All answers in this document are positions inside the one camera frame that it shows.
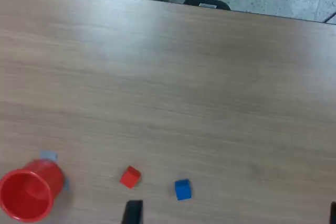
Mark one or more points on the red plastic cup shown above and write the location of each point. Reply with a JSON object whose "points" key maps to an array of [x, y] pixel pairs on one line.
{"points": [[26, 195]]}

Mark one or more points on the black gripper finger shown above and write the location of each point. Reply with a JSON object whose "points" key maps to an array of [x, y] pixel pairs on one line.
{"points": [[333, 213], [132, 213]]}

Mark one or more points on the blue cube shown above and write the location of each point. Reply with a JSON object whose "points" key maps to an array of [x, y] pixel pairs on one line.
{"points": [[183, 190]]}

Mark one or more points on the blue tape piece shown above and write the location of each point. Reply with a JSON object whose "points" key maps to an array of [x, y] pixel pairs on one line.
{"points": [[66, 184], [48, 155]]}

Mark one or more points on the red cube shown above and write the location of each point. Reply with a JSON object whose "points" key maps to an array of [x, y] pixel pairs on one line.
{"points": [[130, 178]]}

